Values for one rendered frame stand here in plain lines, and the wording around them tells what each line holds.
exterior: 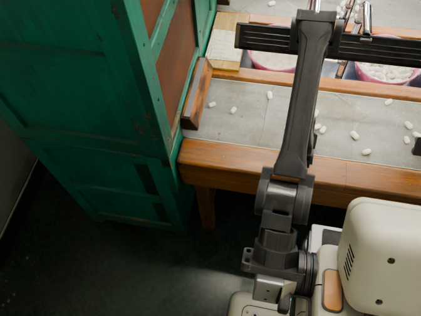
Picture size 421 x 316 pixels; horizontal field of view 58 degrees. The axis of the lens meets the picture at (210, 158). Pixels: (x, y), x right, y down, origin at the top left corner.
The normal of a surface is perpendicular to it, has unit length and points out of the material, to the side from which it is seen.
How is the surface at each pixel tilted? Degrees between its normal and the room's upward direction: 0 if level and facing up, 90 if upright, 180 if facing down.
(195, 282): 0
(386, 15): 0
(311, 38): 27
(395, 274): 48
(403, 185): 0
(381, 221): 43
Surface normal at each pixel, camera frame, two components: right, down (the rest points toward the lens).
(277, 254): -0.15, 0.12
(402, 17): -0.04, -0.49
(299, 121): -0.26, -0.09
